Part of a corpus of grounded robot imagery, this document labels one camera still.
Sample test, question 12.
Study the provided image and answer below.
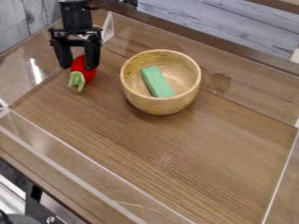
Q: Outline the green rectangular block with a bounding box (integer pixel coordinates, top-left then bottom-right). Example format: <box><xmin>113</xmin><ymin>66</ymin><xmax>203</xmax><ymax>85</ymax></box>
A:
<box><xmin>141</xmin><ymin>66</ymin><xmax>175</xmax><ymax>98</ymax></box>

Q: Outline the wooden bowl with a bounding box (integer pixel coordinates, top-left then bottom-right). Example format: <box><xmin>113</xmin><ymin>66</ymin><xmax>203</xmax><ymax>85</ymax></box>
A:
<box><xmin>120</xmin><ymin>49</ymin><xmax>201</xmax><ymax>116</ymax></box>

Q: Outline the clear acrylic table barrier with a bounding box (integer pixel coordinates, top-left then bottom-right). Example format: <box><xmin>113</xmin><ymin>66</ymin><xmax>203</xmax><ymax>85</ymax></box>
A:
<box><xmin>0</xmin><ymin>99</ymin><xmax>299</xmax><ymax>224</ymax></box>

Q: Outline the red plush tomato toy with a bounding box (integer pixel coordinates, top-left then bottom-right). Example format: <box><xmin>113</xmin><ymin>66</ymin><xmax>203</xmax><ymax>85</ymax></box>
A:
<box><xmin>68</xmin><ymin>55</ymin><xmax>96</xmax><ymax>92</ymax></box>

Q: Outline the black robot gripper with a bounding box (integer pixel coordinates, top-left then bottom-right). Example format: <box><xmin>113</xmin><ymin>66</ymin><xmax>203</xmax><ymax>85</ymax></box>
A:
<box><xmin>49</xmin><ymin>0</ymin><xmax>101</xmax><ymax>70</ymax></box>

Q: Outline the black cable lower left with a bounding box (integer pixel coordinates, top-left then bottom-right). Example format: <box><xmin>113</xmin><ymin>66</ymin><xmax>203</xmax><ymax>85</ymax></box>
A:
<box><xmin>0</xmin><ymin>209</ymin><xmax>15</xmax><ymax>224</ymax></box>

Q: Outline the black metal bracket with bolt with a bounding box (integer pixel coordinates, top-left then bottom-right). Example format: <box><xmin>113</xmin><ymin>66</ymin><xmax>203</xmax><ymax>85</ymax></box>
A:
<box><xmin>24</xmin><ymin>185</ymin><xmax>67</xmax><ymax>224</ymax></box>

